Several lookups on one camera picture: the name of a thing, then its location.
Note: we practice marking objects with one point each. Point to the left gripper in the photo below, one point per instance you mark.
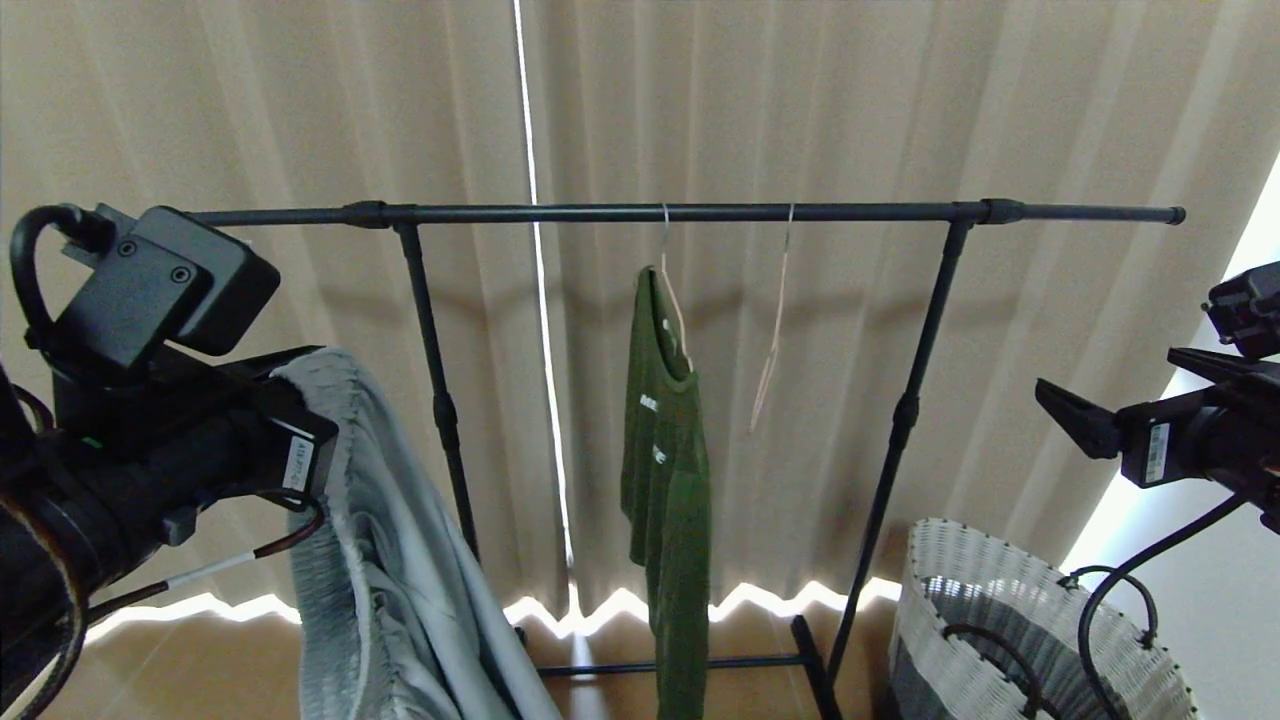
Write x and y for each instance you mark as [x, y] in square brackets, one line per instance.
[220, 450]

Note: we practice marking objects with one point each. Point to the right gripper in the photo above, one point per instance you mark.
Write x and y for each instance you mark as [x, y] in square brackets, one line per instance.
[1200, 440]

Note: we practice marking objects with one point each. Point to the pale grey shorts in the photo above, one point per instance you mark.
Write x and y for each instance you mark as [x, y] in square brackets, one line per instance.
[400, 560]

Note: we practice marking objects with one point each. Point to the green long-sleeved shirt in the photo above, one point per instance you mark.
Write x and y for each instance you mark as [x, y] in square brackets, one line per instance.
[665, 480]

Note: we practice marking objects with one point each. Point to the pink clothes hanger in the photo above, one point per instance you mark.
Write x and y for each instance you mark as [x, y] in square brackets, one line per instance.
[777, 310]
[664, 235]

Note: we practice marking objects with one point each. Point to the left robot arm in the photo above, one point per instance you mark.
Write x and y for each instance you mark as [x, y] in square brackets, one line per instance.
[40, 560]

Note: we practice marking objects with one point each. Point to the white laundry basket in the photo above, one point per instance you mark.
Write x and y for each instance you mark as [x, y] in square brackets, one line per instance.
[960, 640]

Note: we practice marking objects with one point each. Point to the black clothes rack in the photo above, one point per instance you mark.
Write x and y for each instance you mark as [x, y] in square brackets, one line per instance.
[560, 213]

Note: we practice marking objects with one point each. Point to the beige curtain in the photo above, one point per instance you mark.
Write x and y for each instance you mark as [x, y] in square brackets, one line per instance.
[300, 100]

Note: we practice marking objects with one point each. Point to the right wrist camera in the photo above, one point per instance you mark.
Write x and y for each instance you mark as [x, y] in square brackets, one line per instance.
[1250, 310]

